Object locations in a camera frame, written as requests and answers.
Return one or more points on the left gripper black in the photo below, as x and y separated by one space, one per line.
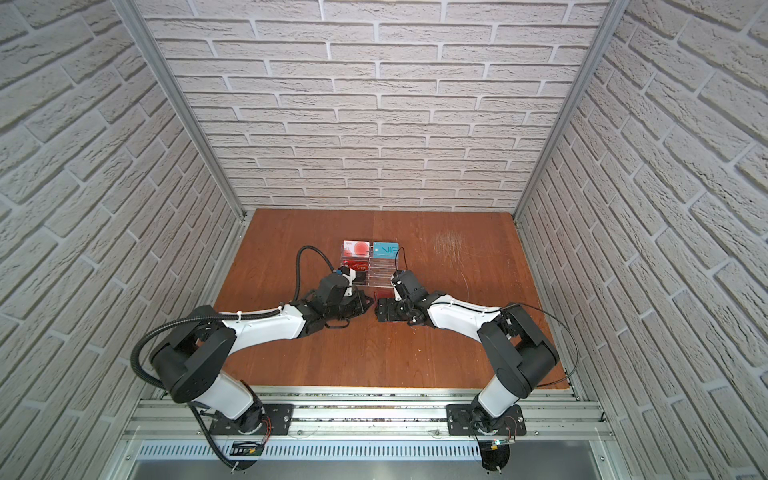
364 303

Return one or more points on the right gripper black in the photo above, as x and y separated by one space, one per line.
392 314

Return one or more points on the clear acrylic card display stand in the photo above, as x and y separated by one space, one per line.
379 274

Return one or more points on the red leather card wallet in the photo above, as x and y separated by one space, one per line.
383 293

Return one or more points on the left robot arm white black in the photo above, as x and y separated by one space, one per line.
189 362

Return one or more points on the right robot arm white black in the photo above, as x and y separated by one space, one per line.
519 352

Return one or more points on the red VIP card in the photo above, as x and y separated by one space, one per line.
357 264

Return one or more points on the white red circle card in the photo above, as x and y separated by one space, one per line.
358 249

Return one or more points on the teal VIP card in stand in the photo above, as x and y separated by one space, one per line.
385 250

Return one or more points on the small circuit board left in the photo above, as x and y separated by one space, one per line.
247 449

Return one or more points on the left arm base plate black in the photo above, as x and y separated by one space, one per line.
256 421

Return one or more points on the aluminium mounting rail frame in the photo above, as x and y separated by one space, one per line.
372 433

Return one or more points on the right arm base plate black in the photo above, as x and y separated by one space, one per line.
470 420

